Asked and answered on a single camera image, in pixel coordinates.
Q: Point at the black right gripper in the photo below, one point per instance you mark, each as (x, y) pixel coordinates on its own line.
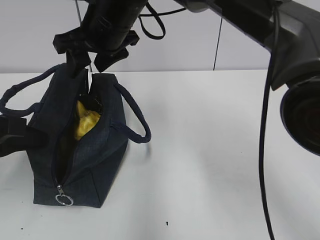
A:
(106, 28)

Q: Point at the dark blue lunch bag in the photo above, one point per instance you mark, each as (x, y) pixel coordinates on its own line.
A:
(70, 172)

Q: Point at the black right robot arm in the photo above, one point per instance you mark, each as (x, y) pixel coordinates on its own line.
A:
(289, 30)

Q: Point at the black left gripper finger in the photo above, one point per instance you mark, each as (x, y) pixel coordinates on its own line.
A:
(16, 136)

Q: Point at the yellow pear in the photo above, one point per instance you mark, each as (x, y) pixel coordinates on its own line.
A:
(85, 120)

